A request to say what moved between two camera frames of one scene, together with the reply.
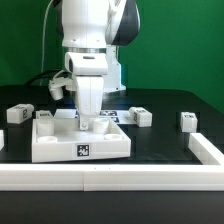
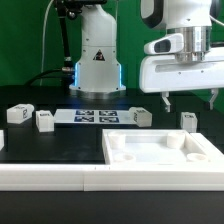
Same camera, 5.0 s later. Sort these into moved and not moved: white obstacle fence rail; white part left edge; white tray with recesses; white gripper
Moved: white tray with recesses; white gripper
Not moved: white part left edge; white obstacle fence rail
